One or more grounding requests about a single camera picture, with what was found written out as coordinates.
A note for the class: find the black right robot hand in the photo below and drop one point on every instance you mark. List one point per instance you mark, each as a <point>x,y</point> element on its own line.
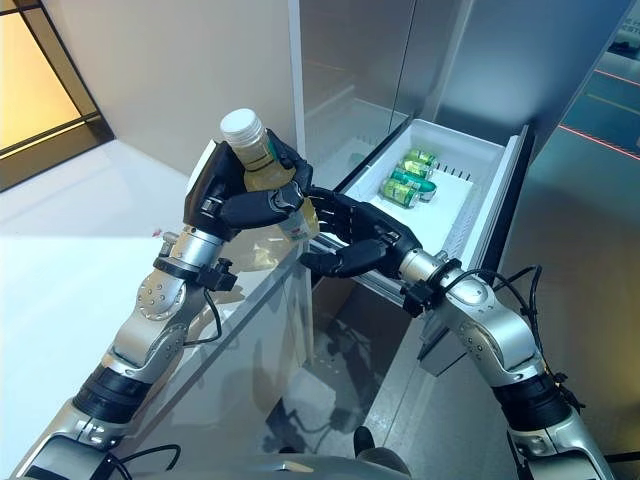
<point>375,230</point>

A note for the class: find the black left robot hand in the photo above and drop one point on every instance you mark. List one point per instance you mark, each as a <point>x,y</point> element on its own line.
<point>210,210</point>

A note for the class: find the yellow juice bottle white cap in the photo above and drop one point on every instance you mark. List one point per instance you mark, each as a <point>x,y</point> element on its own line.
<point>255,170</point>

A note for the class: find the white fridge drawer steel front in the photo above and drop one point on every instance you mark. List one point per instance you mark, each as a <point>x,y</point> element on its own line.
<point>450,210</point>

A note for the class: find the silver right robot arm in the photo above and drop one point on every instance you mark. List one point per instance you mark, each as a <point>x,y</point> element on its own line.
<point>500,340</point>

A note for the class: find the stainless steel fridge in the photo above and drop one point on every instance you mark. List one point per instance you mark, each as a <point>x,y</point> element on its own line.
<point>360,65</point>

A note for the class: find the dark green drink can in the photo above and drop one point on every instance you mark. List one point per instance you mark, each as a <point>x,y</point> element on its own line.
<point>425,189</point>

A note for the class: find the white tall cabinet panel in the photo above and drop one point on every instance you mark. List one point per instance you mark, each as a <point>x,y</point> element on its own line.
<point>175,75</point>

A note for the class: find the black framed amber window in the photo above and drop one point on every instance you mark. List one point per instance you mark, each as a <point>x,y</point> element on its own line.
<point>30,75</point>

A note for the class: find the grey robot torso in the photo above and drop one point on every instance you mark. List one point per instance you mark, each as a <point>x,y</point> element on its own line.
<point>320,472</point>

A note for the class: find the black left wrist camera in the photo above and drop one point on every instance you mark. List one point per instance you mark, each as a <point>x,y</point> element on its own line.
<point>220,277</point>

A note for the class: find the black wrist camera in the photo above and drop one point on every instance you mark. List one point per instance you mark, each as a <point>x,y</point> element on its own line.
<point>417,297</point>
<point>220,277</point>

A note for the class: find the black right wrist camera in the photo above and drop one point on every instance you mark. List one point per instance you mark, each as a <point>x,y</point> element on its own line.
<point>417,297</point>

